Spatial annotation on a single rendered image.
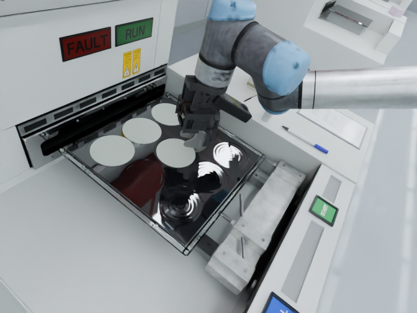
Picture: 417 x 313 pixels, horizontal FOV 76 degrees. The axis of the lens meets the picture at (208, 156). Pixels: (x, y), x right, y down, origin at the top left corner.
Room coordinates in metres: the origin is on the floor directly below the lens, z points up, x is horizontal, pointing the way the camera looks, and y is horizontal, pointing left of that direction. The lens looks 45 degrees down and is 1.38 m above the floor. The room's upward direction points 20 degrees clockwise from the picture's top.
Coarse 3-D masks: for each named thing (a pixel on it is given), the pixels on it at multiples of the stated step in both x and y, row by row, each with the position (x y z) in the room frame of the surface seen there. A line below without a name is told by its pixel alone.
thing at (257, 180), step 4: (252, 176) 0.53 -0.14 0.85; (256, 176) 0.53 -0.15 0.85; (260, 176) 0.54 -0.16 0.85; (248, 180) 0.53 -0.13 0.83; (252, 180) 0.53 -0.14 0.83; (256, 180) 0.53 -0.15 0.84; (260, 180) 0.52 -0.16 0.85; (264, 180) 0.53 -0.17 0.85; (256, 184) 0.52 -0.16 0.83; (260, 184) 0.52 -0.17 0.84; (260, 188) 0.52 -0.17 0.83
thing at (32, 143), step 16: (160, 80) 0.69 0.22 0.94; (112, 96) 0.53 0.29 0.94; (128, 96) 0.57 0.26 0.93; (80, 112) 0.44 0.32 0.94; (96, 112) 0.47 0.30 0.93; (128, 112) 0.58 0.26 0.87; (48, 128) 0.36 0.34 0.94; (64, 128) 0.39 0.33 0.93; (96, 128) 0.47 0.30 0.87; (32, 144) 0.32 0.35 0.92; (64, 144) 0.39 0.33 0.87; (32, 160) 0.31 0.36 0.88; (48, 160) 0.34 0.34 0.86
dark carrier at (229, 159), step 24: (120, 120) 0.50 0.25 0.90; (144, 144) 0.45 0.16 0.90; (216, 144) 0.55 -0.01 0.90; (240, 144) 0.58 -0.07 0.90; (96, 168) 0.34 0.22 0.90; (120, 168) 0.36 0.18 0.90; (144, 168) 0.38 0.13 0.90; (168, 168) 0.41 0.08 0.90; (192, 168) 0.43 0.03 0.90; (216, 168) 0.46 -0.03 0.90; (240, 168) 0.49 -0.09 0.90; (120, 192) 0.30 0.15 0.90; (144, 192) 0.32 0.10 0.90; (168, 192) 0.34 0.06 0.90; (192, 192) 0.37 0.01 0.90; (216, 192) 0.39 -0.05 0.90; (168, 216) 0.29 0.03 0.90; (192, 216) 0.31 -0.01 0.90
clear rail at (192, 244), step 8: (256, 168) 0.51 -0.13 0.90; (248, 176) 0.47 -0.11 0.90; (240, 184) 0.44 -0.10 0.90; (232, 192) 0.41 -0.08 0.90; (232, 200) 0.39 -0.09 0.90; (224, 208) 0.35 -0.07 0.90; (216, 216) 0.33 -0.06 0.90; (200, 232) 0.28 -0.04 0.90; (192, 240) 0.25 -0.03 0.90; (192, 248) 0.24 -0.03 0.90
